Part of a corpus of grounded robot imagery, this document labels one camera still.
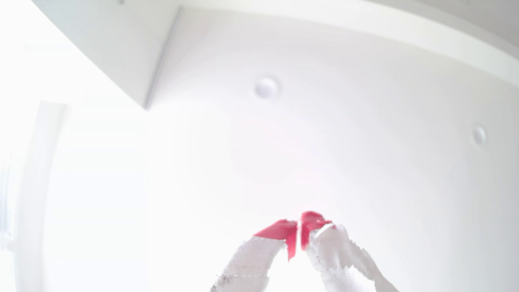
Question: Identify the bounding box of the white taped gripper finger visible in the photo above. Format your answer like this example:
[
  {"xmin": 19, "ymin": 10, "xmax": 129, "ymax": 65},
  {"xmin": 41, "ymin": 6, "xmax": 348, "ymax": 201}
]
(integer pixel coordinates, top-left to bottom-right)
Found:
[
  {"xmin": 300, "ymin": 211, "xmax": 400, "ymax": 292},
  {"xmin": 210, "ymin": 219, "xmax": 298, "ymax": 292}
]

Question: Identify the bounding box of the white round ceiling fixture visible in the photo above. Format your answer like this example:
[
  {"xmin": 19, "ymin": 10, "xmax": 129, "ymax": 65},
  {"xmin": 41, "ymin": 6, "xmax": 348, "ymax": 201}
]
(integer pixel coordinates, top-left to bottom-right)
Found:
[
  {"xmin": 254, "ymin": 75, "xmax": 281, "ymax": 100},
  {"xmin": 471, "ymin": 125, "xmax": 487, "ymax": 146}
]

